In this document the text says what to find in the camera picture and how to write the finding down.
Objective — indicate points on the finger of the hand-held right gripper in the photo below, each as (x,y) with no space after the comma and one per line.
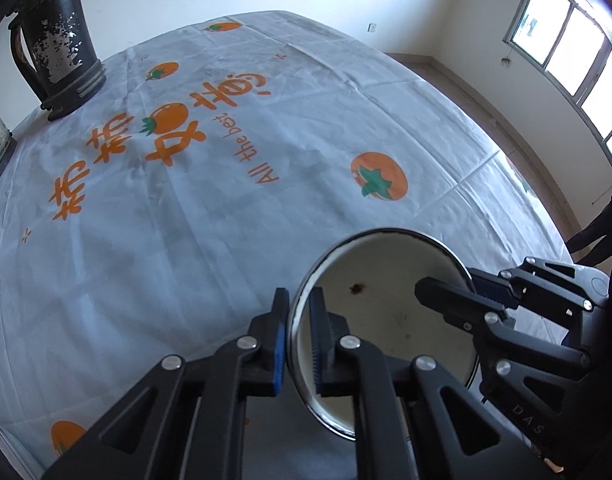
(536,280)
(461,305)

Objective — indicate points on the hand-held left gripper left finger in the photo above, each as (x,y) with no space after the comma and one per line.
(281,345)

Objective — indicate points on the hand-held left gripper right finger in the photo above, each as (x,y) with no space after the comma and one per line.
(317,345)

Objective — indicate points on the white enamel bowl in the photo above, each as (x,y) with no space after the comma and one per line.
(396,320)

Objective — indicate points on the white tablecloth with orange print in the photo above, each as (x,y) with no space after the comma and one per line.
(185,210)

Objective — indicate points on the worn black thermos flask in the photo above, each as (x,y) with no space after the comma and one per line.
(60,50)

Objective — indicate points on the window with metal frame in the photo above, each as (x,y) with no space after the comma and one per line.
(576,45)

